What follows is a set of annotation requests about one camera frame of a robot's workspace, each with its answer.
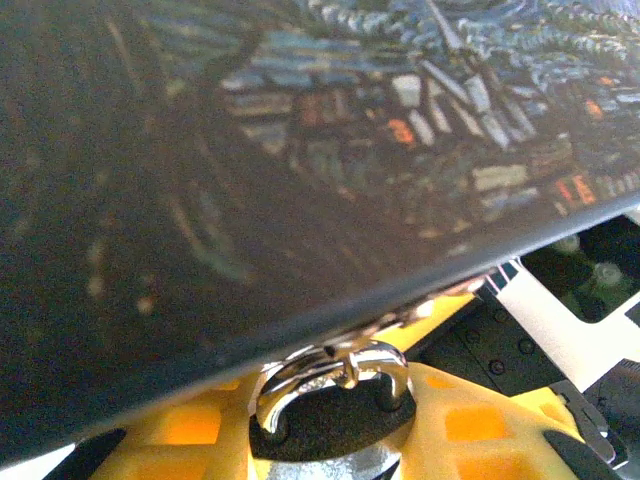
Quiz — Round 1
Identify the starry night painted tin box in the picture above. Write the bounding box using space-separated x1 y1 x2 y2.
0 0 640 454

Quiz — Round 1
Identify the chrome metal ring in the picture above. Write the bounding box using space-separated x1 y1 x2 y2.
247 339 419 480

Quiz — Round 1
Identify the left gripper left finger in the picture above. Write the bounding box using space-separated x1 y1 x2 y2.
47 374 262 480

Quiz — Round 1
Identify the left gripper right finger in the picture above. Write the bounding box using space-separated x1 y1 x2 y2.
397 360 629 480

